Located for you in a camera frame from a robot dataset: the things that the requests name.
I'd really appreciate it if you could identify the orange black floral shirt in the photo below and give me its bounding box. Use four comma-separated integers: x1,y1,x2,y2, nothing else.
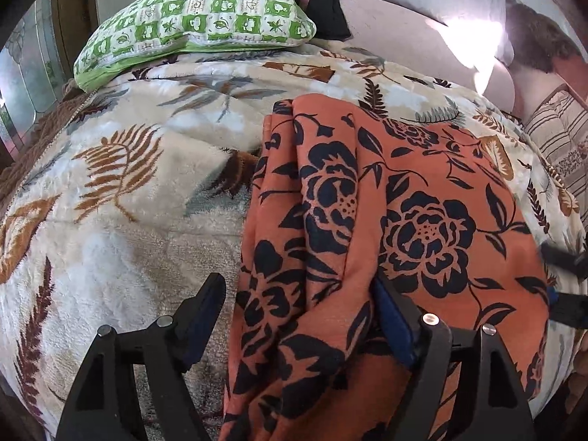
220,94,548,440

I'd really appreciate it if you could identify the person's right hand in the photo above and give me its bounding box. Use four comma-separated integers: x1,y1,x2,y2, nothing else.
565,349,588,414

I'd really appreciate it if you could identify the striped floral cushion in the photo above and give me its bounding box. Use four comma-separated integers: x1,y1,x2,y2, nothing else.
523,89,587,228

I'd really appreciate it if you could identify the leaf pattern fleece blanket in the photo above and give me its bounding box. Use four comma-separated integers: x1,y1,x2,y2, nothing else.
1,44,584,437

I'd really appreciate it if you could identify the pink beige sofa backrest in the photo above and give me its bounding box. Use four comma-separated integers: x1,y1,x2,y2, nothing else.
508,56,587,121

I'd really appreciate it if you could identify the dark furry cushion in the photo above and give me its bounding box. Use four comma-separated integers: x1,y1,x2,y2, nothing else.
504,3,581,74

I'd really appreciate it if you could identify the pink sofa cushion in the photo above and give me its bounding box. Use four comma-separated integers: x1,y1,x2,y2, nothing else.
335,0,516,114

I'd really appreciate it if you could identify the stained glass wooden door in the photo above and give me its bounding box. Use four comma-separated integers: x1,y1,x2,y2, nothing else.
1,0,98,168

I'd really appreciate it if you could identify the green white checkered pillow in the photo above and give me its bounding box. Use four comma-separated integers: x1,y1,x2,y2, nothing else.
74,0,317,93

